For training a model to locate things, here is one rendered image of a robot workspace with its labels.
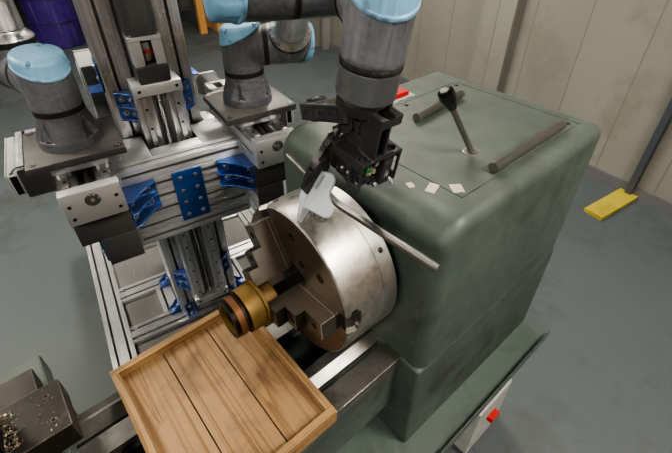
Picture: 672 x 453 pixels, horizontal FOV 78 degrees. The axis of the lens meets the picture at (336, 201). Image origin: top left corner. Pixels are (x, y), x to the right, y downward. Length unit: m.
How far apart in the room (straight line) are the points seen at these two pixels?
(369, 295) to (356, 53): 0.43
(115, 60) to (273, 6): 0.91
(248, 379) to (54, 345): 1.58
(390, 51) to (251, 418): 0.70
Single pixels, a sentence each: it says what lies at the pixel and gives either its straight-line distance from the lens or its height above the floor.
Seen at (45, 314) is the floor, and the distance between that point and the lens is 2.59.
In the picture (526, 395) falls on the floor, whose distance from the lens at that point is 2.08.
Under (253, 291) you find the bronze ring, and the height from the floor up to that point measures 1.12.
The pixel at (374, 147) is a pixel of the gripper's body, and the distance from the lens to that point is 0.51.
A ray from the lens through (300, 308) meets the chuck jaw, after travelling 0.75.
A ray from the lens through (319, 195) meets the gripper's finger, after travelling 0.58.
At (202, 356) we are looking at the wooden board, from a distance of 1.00.
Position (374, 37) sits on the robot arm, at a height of 1.57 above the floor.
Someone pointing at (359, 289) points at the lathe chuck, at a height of 1.15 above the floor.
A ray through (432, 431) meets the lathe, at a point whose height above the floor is 0.54.
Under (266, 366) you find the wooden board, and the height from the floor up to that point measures 0.88.
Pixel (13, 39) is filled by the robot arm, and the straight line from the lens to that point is 1.31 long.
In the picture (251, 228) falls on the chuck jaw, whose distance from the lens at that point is 0.78.
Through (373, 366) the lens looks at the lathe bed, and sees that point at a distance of 0.97.
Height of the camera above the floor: 1.69
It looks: 37 degrees down
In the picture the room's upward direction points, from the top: straight up
